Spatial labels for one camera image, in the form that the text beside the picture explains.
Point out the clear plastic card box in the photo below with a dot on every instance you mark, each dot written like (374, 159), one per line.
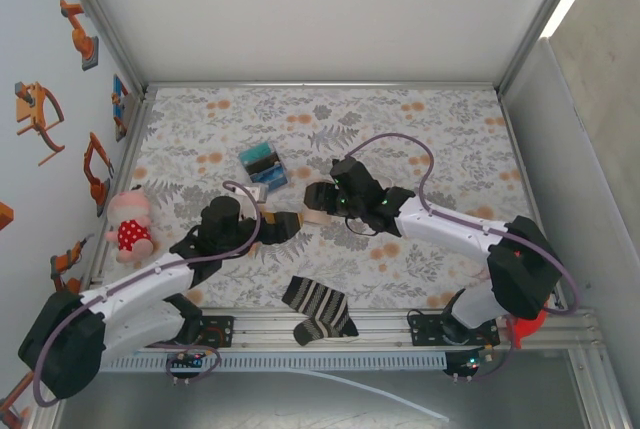
(250, 174)

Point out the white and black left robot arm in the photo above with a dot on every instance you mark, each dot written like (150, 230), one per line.
(135, 319)

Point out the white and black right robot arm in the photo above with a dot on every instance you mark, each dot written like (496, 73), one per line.
(450, 229)

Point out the blue VIP card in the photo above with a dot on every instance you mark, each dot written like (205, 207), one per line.
(272, 180)

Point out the black card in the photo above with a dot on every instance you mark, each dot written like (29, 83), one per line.
(262, 166)

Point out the teal card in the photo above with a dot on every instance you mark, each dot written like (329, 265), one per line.
(257, 154)

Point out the small clear round container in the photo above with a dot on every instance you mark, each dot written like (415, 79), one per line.
(386, 182)

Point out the black and beige striped sock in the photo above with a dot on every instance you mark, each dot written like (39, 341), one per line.
(320, 306)

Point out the floral table mat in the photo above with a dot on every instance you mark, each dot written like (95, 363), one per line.
(400, 114)

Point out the pink plush toy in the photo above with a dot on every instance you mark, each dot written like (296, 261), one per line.
(130, 229)

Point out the black controller board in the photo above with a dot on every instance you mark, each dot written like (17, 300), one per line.
(465, 366)
(185, 363)

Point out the red toy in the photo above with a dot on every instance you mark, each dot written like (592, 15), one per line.
(532, 326)

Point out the aluminium frame rail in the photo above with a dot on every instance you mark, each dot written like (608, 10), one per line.
(270, 329)
(524, 189)
(135, 149)
(320, 85)

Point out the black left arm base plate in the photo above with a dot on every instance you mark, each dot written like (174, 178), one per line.
(227, 321)

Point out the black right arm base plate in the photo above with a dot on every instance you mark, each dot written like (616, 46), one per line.
(422, 334)

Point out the blue and orange wall sticker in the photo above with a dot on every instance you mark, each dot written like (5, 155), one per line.
(119, 99)

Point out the aluminium frame post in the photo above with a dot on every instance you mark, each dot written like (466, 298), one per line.
(535, 24)
(107, 24)

